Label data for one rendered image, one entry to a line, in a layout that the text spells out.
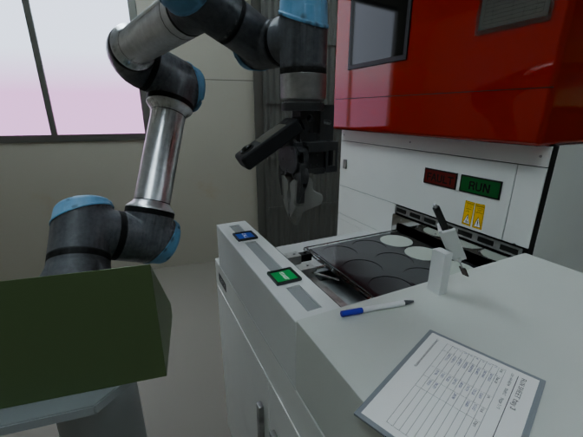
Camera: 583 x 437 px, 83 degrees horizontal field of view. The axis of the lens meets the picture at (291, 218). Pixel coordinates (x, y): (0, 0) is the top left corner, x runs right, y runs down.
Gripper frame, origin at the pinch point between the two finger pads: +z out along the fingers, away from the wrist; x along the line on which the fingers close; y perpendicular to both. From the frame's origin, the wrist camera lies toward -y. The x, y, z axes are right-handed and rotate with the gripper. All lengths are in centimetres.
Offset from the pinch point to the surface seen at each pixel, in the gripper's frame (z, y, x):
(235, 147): 11, 54, 219
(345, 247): 20.7, 30.0, 24.3
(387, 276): 20.6, 28.8, 4.5
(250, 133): -1, 67, 217
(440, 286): 12.2, 23.3, -14.9
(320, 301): 14.6, 2.9, -6.3
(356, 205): 19, 58, 58
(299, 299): 15.0, 0.0, -3.5
